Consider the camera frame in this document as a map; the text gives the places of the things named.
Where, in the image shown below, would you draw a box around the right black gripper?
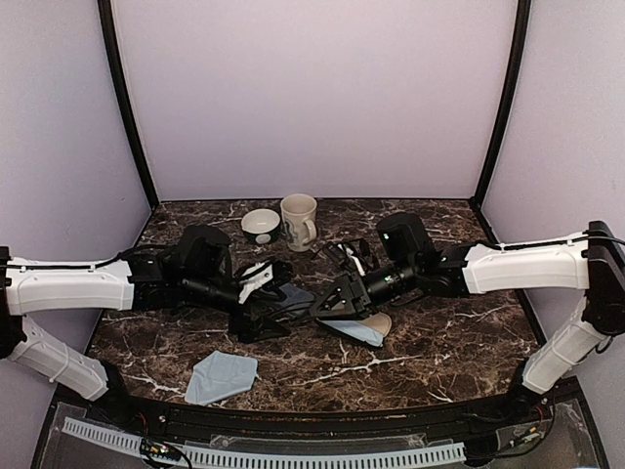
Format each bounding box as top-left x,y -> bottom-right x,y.
311,256 -> 420,320

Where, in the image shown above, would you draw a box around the thick black-frame sunglasses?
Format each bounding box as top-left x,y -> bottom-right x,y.
264,299 -> 315,322

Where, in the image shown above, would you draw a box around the small blue cleaning cloth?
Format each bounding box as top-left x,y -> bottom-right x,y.
320,320 -> 384,348

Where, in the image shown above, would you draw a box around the black glasses case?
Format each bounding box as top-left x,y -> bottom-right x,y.
317,313 -> 393,348

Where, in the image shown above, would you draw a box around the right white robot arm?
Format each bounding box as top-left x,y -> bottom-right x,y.
310,212 -> 624,424

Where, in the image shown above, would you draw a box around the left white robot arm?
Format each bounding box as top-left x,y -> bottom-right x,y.
1,236 -> 293,426

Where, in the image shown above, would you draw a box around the blue-grey glasses case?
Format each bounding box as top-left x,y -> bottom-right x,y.
280,283 -> 315,308

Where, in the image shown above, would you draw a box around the large blue cleaning cloth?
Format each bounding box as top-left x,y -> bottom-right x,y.
185,351 -> 258,405

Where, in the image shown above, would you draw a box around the cream seahorse mug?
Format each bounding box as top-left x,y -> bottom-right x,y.
280,193 -> 317,253

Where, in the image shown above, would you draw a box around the white and teal bowl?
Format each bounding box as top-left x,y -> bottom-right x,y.
240,208 -> 281,245

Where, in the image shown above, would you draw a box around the green circuit board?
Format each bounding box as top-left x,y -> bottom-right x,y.
139,438 -> 182,461

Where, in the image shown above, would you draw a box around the thin wire-frame sunglasses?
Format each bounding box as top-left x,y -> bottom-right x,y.
312,237 -> 380,271

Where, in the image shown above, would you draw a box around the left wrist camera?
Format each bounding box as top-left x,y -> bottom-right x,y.
234,260 -> 294,304

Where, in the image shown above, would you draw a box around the white slotted cable duct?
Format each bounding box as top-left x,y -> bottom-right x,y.
62,417 -> 467,468

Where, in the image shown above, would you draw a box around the black front table rail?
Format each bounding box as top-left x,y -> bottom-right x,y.
108,396 -> 529,439

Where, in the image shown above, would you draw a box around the black right frame post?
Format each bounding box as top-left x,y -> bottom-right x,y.
471,0 -> 532,204

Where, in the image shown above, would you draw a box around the black frame post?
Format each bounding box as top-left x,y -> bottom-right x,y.
97,0 -> 160,211
471,0 -> 532,204

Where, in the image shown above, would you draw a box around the black left frame post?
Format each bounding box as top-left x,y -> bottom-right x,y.
97,0 -> 160,211

